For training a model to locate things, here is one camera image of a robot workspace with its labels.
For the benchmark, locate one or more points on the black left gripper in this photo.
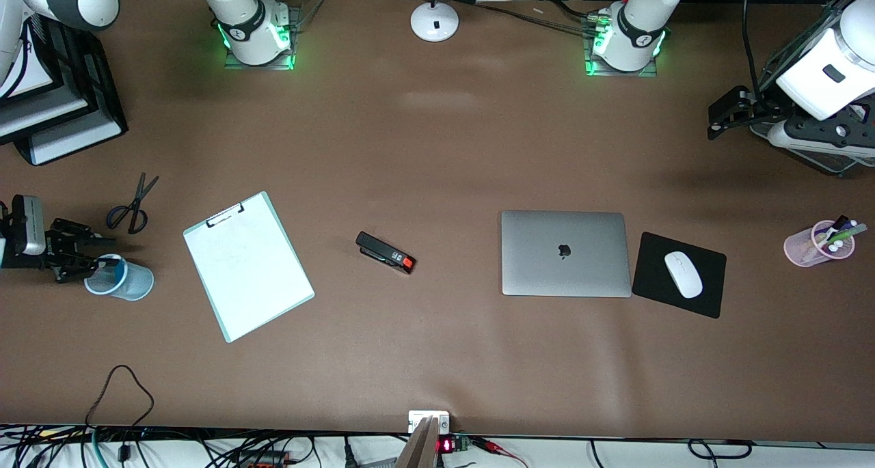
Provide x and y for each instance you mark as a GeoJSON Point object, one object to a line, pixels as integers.
{"type": "Point", "coordinates": [760, 105]}

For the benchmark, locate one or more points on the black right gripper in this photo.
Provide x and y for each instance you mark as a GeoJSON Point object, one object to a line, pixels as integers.
{"type": "Point", "coordinates": [57, 248]}

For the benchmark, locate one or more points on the silver laptop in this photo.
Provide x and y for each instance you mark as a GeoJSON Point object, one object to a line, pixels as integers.
{"type": "Point", "coordinates": [533, 263]}

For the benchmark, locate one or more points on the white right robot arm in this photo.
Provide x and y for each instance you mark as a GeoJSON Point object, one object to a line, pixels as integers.
{"type": "Point", "coordinates": [249, 24]}

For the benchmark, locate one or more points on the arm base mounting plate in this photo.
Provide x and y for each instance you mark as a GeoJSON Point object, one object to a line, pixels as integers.
{"type": "Point", "coordinates": [642, 73]}
{"type": "Point", "coordinates": [239, 63]}

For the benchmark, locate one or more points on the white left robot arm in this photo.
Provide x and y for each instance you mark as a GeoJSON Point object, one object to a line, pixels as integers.
{"type": "Point", "coordinates": [636, 31]}

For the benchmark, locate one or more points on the black cap marker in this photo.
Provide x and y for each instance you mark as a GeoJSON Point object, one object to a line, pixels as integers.
{"type": "Point", "coordinates": [839, 221]}

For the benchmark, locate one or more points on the green marker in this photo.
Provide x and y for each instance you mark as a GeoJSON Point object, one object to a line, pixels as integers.
{"type": "Point", "coordinates": [851, 231]}

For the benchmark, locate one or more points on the light blue mesh pen cup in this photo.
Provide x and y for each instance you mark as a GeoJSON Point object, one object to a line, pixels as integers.
{"type": "Point", "coordinates": [137, 283]}

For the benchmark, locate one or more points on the black scissors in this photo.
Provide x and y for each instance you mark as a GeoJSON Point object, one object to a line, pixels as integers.
{"type": "Point", "coordinates": [140, 195]}

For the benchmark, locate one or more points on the pink mesh pen cup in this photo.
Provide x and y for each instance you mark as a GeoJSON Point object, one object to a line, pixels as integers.
{"type": "Point", "coordinates": [800, 249]}

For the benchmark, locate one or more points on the black stacked letter tray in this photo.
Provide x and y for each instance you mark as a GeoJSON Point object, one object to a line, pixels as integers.
{"type": "Point", "coordinates": [102, 92]}

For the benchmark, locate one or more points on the white end pen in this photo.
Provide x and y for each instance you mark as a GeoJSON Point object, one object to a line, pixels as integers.
{"type": "Point", "coordinates": [834, 246]}

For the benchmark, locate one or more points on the white computer mouse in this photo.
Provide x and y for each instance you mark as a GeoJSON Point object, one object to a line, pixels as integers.
{"type": "Point", "coordinates": [683, 275]}

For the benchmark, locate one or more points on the black mouse pad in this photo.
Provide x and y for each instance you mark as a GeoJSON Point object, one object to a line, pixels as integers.
{"type": "Point", "coordinates": [711, 283]}

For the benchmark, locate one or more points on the mint green clipboard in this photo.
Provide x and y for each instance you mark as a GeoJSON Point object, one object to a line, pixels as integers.
{"type": "Point", "coordinates": [229, 337]}

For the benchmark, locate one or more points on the white paper sheet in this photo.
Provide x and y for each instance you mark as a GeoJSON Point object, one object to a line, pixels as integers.
{"type": "Point", "coordinates": [253, 277]}

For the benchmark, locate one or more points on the orange connector block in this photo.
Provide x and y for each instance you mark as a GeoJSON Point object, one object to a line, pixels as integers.
{"type": "Point", "coordinates": [263, 461]}

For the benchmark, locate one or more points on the black stapler orange tip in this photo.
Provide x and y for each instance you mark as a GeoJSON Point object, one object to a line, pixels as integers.
{"type": "Point", "coordinates": [383, 251]}

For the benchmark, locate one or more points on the white round base stand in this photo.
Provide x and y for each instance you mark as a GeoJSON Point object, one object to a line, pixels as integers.
{"type": "Point", "coordinates": [424, 20]}

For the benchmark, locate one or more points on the white power block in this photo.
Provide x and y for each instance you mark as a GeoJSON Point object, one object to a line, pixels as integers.
{"type": "Point", "coordinates": [417, 420]}

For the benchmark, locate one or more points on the grey wooden stand piece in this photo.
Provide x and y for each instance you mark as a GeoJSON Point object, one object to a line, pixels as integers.
{"type": "Point", "coordinates": [420, 447]}

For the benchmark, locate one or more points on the red LED display module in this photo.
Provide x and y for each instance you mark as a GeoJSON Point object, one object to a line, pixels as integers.
{"type": "Point", "coordinates": [446, 445]}

